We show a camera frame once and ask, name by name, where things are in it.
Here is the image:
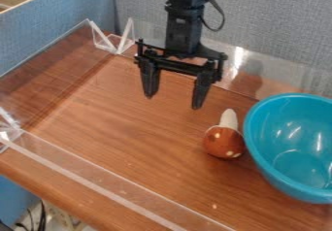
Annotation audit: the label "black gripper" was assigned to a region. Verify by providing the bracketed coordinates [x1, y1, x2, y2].
[135, 39, 229, 110]

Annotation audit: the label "brown toy mushroom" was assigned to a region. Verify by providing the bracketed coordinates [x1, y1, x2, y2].
[204, 109, 245, 159]

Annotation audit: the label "blue plastic bowl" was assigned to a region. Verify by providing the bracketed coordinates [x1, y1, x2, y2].
[244, 93, 332, 204]

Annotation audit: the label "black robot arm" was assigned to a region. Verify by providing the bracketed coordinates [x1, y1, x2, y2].
[135, 0, 229, 110]

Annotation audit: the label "clear acrylic back barrier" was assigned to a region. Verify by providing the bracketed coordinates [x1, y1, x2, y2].
[131, 19, 332, 99]

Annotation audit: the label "clear acrylic barrier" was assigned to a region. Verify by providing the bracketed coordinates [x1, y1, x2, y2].
[0, 107, 234, 231]
[0, 18, 95, 79]
[131, 19, 332, 99]

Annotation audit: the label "clear acrylic left barrier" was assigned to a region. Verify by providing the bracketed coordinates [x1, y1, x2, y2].
[0, 18, 95, 79]

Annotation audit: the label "clear acrylic front barrier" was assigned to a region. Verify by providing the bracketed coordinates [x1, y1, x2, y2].
[0, 107, 234, 231]

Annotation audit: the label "clear acrylic corner bracket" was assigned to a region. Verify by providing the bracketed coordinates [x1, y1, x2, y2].
[89, 18, 135, 54]

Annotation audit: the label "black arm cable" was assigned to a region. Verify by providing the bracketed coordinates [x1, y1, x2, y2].
[198, 0, 228, 33]

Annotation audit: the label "black floor cables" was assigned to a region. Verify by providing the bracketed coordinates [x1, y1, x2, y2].
[0, 199, 50, 231]

